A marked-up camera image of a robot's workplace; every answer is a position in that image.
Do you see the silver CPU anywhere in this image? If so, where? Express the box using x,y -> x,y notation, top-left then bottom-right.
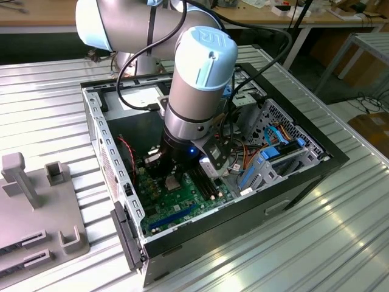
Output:
165,175 -> 185,191

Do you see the metal socket cover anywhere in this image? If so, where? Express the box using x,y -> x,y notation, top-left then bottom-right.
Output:
142,145 -> 162,168

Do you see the black RAM slot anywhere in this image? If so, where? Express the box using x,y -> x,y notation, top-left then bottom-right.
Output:
202,176 -> 219,197
190,167 -> 210,201
209,178 -> 224,195
196,170 -> 215,199

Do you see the green motherboard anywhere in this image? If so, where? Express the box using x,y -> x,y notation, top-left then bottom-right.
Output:
135,158 -> 236,238

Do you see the grey power supply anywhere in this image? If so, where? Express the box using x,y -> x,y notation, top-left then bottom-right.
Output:
102,86 -> 173,159

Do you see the blue expansion slot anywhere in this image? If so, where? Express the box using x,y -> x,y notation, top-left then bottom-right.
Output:
148,204 -> 198,231

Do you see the grey metal drive cage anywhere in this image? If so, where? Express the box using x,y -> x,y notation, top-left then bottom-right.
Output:
218,69 -> 270,137

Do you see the black open PC case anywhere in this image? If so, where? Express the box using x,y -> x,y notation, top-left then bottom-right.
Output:
80,62 -> 350,288

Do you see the black disk in blue carrier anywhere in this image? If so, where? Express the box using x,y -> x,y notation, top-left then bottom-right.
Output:
260,138 -> 306,162

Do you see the black plastic case bezel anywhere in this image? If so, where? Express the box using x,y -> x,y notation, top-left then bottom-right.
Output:
109,200 -> 146,271

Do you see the perforated metal disk bay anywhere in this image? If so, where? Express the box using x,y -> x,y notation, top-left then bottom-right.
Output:
243,99 -> 332,195

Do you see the grey parts rack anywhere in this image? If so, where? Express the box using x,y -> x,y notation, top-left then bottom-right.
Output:
0,151 -> 91,276

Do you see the white box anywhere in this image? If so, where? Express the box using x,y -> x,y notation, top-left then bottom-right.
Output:
271,4 -> 312,18

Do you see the black tripod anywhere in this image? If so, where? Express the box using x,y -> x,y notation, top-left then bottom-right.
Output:
277,0 -> 314,66

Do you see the cardboard box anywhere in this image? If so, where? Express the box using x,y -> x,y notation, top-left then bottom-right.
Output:
347,111 -> 389,159

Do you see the wooden desk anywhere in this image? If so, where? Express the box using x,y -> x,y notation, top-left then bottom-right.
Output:
0,0 -> 389,71

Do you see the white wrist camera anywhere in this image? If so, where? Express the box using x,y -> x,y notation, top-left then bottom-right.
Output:
199,156 -> 225,179

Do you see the black camera bracket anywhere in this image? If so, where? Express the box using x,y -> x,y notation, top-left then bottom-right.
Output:
194,133 -> 233,180

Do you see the red black twisted wire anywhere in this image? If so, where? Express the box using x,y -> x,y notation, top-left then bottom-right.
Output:
117,136 -> 136,183

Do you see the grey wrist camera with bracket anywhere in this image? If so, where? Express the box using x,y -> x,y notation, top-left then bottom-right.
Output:
157,96 -> 171,119

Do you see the blue plastic bracket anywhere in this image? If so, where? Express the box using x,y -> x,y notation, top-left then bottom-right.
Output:
238,166 -> 256,189

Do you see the orange red wire bundle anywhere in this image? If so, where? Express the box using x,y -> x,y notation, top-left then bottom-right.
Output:
224,133 -> 267,176

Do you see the blue SATA wire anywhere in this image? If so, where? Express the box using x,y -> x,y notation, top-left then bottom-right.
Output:
264,125 -> 290,150

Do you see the grey metal frame table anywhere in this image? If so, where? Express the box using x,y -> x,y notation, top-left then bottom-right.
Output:
314,32 -> 389,98

